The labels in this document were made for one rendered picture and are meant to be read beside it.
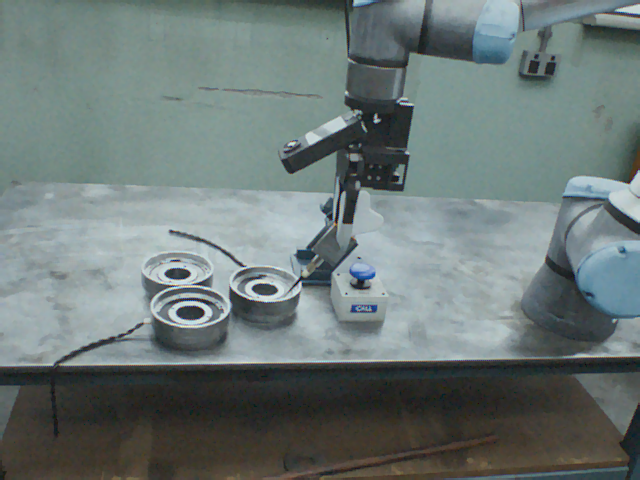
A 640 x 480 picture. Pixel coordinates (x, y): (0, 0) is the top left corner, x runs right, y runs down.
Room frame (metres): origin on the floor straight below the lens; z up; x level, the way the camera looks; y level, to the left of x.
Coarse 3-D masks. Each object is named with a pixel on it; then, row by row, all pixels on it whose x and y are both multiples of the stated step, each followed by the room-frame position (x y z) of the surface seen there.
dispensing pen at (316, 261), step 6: (330, 222) 0.82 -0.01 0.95; (324, 228) 0.82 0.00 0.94; (318, 234) 0.82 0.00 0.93; (318, 240) 0.81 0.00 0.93; (312, 246) 0.81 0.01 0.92; (318, 258) 0.81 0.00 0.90; (312, 264) 0.81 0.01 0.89; (318, 264) 0.81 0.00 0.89; (306, 270) 0.81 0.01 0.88; (312, 270) 0.81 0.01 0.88; (300, 276) 0.81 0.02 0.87; (306, 276) 0.81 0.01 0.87; (300, 282) 0.81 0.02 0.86
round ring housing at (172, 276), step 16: (160, 256) 0.87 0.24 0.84; (176, 256) 0.89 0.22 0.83; (192, 256) 0.89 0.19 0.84; (144, 272) 0.81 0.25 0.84; (160, 272) 0.84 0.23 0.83; (176, 272) 0.86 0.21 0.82; (192, 272) 0.85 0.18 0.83; (208, 272) 0.86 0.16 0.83; (144, 288) 0.80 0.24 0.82; (160, 288) 0.79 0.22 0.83
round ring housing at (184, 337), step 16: (176, 288) 0.78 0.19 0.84; (192, 288) 0.79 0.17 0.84; (208, 288) 0.79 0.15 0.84; (160, 304) 0.75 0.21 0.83; (176, 304) 0.76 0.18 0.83; (192, 304) 0.76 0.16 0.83; (224, 304) 0.77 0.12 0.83; (160, 320) 0.70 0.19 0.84; (176, 320) 0.72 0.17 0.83; (192, 320) 0.72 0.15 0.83; (224, 320) 0.72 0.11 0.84; (160, 336) 0.70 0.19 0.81; (176, 336) 0.69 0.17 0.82; (192, 336) 0.69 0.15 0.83; (208, 336) 0.70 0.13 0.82
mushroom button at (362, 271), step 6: (354, 264) 0.86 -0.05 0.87; (360, 264) 0.86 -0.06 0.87; (366, 264) 0.86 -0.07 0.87; (354, 270) 0.84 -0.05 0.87; (360, 270) 0.84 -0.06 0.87; (366, 270) 0.84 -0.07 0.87; (372, 270) 0.85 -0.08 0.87; (354, 276) 0.83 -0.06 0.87; (360, 276) 0.83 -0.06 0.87; (366, 276) 0.83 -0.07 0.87; (372, 276) 0.84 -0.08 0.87; (360, 282) 0.84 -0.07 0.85
